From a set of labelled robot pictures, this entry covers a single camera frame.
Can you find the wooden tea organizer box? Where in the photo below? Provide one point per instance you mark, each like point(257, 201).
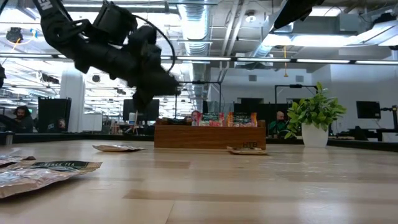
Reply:
point(208, 137)

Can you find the row of dark monitors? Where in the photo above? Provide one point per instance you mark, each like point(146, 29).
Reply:
point(267, 109)

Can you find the black desk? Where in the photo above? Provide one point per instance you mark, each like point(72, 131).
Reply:
point(373, 132)

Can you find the orange tea packet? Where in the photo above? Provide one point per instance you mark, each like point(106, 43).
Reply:
point(229, 119)
point(253, 119)

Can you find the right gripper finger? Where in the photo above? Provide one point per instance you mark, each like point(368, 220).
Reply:
point(298, 12)

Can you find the black wall monitor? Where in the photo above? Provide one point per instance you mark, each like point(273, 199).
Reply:
point(368, 109)

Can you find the red tea packet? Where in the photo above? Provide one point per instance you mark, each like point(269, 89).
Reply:
point(206, 123)
point(219, 123)

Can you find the person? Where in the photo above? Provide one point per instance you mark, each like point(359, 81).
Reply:
point(23, 119)
point(195, 116)
point(280, 127)

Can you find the white column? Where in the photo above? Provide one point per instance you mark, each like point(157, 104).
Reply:
point(73, 87)

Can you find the dark partition with round logo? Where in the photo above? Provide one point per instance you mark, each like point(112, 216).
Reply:
point(49, 112)

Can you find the black upright frame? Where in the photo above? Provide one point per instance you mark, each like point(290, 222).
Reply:
point(202, 82)
point(295, 86)

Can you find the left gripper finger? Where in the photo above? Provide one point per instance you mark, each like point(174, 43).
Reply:
point(164, 84)
point(143, 101)

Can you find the black ceiling spotlight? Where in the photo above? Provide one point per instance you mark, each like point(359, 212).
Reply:
point(14, 35)
point(95, 78)

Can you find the black computer monitor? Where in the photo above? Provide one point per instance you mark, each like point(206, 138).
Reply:
point(152, 112)

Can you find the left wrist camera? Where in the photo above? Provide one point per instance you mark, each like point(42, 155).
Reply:
point(115, 23)

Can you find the green plant in white pot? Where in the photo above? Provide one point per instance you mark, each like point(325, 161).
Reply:
point(314, 137)

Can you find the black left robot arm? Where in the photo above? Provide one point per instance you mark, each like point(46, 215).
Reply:
point(59, 31)

